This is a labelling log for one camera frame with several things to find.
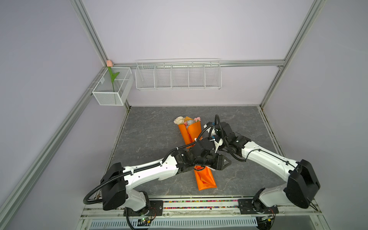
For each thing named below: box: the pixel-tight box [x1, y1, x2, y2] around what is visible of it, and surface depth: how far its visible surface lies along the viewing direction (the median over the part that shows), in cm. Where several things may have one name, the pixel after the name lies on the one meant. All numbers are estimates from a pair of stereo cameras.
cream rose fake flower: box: [173, 115, 185, 125], surface depth 104 cm
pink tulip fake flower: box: [105, 59, 120, 92], surface depth 92 cm
